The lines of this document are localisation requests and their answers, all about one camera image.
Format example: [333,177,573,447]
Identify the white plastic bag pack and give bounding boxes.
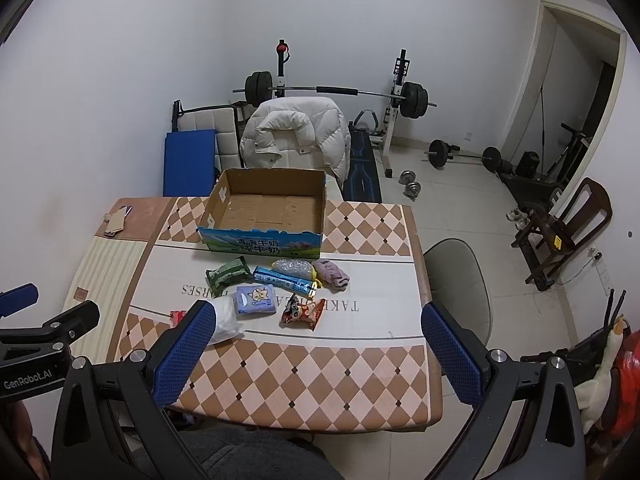
[209,295,244,344]

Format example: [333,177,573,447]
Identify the blue cartoon tissue pack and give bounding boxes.
[234,284,277,315]

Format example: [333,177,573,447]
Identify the green snack packet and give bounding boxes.
[205,256,254,297]

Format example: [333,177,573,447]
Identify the orange red snack packet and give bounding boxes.
[281,294,326,330]

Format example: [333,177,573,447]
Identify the purple cloth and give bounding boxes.
[312,259,350,292]

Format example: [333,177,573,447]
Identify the grey round chair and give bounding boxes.
[423,237,492,344]

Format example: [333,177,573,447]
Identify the cardboard scrap piece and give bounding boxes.
[103,205,132,238]

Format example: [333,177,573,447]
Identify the plush goose toy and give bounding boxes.
[574,316,628,434]

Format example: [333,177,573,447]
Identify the dark wooden chair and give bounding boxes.
[511,178,613,292]

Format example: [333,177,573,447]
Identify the long blue snack packet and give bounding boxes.
[253,266,317,299]

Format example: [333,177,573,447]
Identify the red plastic bag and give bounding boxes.
[601,332,639,440]

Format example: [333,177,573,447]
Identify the black exercise bike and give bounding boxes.
[498,122,591,212]

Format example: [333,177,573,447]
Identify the chrome dumbbell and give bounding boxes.
[398,170,421,200]

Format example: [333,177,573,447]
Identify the open cardboard box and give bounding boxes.
[198,168,326,260]

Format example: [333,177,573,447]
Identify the barbell on floor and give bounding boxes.
[425,140,502,172]

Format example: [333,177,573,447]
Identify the white padded chair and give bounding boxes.
[171,100,244,172]

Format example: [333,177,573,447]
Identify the barbell on rack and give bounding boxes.
[233,70,437,119]

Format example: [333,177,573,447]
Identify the white puffer jacket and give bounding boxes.
[240,96,352,185]

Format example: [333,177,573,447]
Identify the white weight bench rack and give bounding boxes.
[348,49,410,180]

